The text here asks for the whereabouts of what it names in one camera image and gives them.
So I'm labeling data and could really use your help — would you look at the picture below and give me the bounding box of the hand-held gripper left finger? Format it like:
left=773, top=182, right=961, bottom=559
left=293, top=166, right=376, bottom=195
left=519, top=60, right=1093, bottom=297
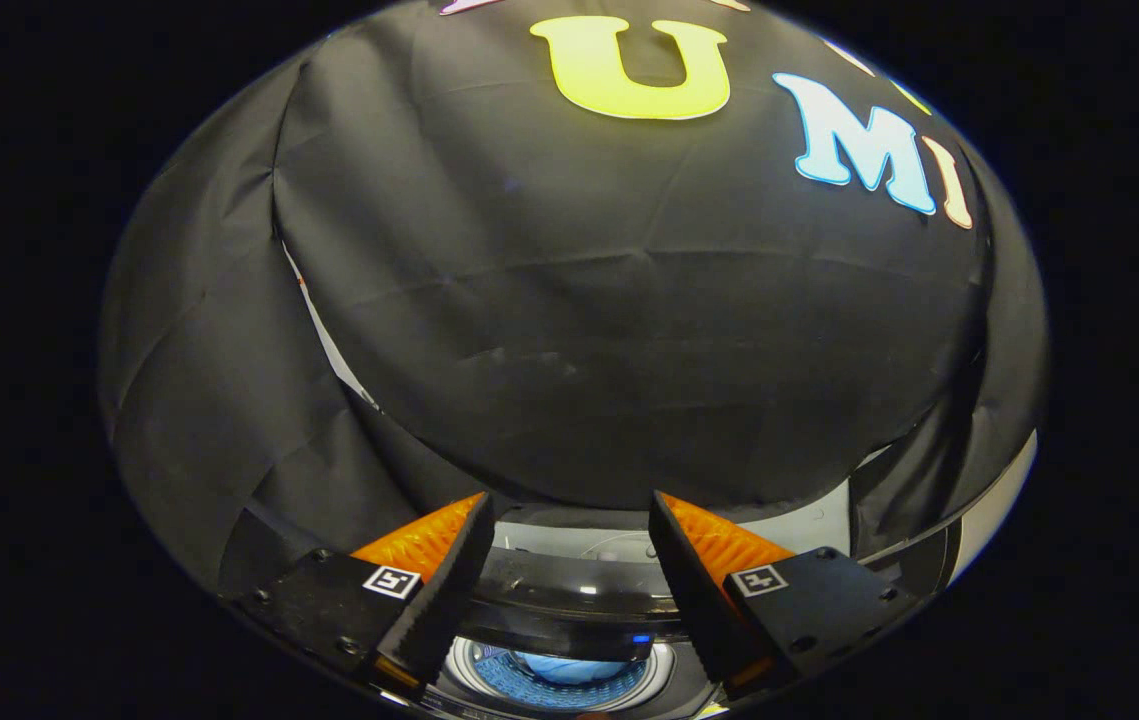
left=229, top=490, right=497, bottom=699

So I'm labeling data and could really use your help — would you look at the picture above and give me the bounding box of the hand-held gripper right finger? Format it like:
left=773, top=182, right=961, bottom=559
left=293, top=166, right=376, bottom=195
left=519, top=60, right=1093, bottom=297
left=647, top=490, right=922, bottom=701

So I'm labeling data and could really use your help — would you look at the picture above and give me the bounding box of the black washing machine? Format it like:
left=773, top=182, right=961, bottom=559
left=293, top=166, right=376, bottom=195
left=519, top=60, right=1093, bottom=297
left=219, top=500, right=960, bottom=719

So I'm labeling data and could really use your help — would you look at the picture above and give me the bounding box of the light blue polo shirt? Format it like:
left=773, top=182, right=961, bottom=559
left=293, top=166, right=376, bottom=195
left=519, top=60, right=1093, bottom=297
left=514, top=652, right=630, bottom=687

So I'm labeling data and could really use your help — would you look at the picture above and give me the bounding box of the black backdrop cloth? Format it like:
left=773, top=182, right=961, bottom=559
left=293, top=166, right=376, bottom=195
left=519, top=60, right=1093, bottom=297
left=97, top=0, right=1048, bottom=591

